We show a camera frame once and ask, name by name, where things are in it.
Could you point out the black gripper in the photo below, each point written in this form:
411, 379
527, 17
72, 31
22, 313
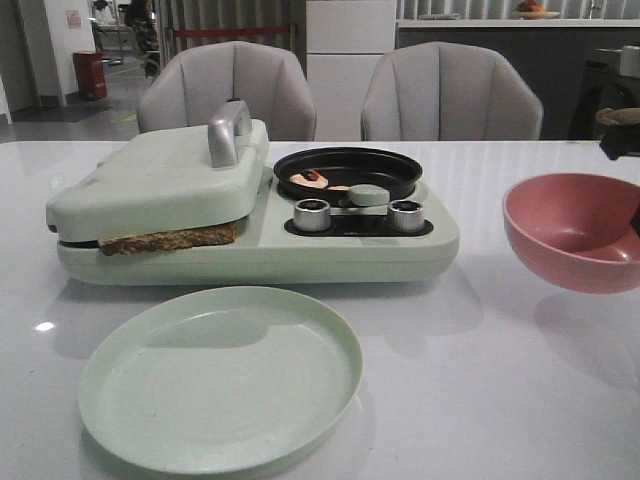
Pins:
623, 141

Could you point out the pink bowl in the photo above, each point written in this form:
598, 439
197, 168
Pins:
573, 230

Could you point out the shrimp pieces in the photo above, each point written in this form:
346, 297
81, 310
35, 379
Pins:
314, 179

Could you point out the bread slice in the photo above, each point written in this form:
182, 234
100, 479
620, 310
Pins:
214, 235

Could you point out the breakfast maker hinged lid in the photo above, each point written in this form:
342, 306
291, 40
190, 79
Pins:
164, 180

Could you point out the mint green breakfast maker base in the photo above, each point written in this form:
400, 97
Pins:
264, 252

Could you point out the beige cushion at right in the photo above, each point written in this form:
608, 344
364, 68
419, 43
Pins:
618, 117

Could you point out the dark appliance at right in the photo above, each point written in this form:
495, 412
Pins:
602, 86

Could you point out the grey counter with white top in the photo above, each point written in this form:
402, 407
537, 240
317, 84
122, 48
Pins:
549, 54

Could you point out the right silver control knob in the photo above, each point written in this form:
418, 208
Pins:
405, 216

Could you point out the silver control knob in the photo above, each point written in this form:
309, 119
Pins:
405, 216
312, 215

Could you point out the fruit plate on counter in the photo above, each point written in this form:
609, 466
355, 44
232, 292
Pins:
532, 10

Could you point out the right grey upholstered chair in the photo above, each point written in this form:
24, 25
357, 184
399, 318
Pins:
439, 91

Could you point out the grey upholstered chair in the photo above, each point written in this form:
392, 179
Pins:
439, 91
198, 81

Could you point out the black round frying pan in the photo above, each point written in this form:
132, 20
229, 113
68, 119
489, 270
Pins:
344, 167

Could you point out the left silver control knob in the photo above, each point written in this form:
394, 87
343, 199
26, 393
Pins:
312, 215

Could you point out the mint green round plate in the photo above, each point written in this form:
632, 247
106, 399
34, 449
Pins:
223, 381

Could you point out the left grey upholstered chair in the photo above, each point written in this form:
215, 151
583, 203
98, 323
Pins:
198, 81

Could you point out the seated person in background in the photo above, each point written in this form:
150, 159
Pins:
143, 36

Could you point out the red bin in background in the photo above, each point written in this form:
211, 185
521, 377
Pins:
90, 75

